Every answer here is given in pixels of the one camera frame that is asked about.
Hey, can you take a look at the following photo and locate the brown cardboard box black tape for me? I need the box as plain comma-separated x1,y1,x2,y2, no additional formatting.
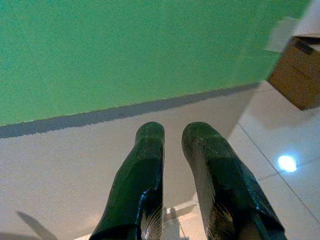
267,36,320,111

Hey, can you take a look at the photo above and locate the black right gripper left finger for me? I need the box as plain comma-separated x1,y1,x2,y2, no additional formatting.
88,121,166,240

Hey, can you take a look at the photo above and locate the green board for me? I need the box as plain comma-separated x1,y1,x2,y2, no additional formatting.
0,0,314,127

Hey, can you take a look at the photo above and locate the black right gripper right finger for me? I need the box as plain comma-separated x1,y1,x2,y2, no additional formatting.
181,121,289,240

